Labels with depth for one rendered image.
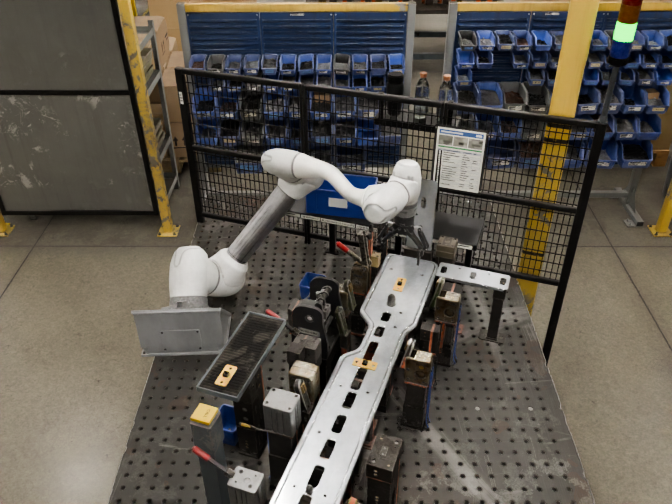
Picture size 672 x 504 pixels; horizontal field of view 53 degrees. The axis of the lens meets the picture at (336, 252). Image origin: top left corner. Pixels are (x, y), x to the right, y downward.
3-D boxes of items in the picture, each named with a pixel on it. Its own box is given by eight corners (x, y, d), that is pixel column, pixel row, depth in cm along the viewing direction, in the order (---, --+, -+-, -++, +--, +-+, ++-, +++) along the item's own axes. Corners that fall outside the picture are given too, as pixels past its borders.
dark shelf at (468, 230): (476, 251, 284) (477, 246, 282) (281, 215, 308) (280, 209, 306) (484, 224, 301) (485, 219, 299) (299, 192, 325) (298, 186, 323)
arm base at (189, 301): (156, 310, 266) (156, 296, 267) (174, 313, 288) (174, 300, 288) (201, 308, 265) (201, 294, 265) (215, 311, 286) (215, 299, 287)
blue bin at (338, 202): (371, 220, 299) (371, 195, 291) (305, 212, 304) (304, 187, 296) (377, 201, 312) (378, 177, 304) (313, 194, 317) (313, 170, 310)
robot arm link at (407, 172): (399, 189, 249) (381, 204, 240) (401, 151, 240) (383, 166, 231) (425, 197, 244) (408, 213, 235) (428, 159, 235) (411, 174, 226)
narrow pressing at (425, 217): (431, 251, 284) (438, 181, 264) (405, 246, 287) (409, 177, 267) (431, 251, 284) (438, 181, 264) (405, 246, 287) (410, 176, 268)
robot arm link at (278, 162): (295, 146, 259) (313, 154, 270) (259, 140, 268) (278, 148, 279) (287, 178, 259) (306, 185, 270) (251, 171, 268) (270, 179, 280)
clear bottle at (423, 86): (425, 120, 289) (429, 76, 278) (411, 118, 291) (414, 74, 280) (429, 114, 294) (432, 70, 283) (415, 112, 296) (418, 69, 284)
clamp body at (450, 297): (453, 372, 268) (462, 305, 248) (424, 365, 271) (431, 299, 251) (457, 357, 275) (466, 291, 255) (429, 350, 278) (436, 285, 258)
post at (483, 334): (503, 344, 281) (514, 291, 264) (477, 338, 284) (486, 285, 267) (506, 334, 286) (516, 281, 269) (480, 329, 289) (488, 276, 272)
